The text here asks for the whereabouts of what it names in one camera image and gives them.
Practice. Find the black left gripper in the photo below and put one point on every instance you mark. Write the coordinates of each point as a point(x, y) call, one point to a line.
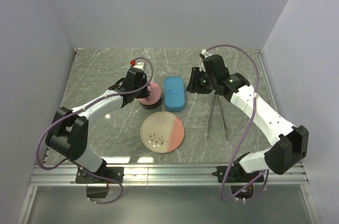
point(145, 93)

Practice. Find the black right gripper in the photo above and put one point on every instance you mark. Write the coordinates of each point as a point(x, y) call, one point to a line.
point(194, 84)

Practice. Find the steel serving tongs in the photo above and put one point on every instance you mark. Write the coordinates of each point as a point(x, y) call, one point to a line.
point(216, 115)

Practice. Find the pink round lid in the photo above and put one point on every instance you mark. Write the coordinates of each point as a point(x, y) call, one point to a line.
point(154, 95)

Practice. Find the blue lunch box lid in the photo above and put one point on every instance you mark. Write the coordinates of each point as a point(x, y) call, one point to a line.
point(174, 94)

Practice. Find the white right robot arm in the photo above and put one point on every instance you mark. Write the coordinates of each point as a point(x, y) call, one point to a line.
point(288, 143)

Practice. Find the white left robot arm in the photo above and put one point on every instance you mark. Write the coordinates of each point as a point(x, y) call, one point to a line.
point(69, 133)

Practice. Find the round steel bowl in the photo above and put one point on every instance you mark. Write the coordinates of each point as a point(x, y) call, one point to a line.
point(147, 105)

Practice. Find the pink and cream plate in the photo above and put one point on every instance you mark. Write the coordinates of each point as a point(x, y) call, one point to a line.
point(162, 132)

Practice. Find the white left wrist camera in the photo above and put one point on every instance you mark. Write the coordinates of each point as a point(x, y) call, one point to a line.
point(137, 65)

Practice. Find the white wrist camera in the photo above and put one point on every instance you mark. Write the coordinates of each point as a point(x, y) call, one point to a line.
point(137, 65)
point(204, 54)

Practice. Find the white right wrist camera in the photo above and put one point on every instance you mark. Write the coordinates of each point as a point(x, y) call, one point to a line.
point(204, 54)

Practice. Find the aluminium front rail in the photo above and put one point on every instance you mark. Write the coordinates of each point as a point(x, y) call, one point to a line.
point(187, 174)

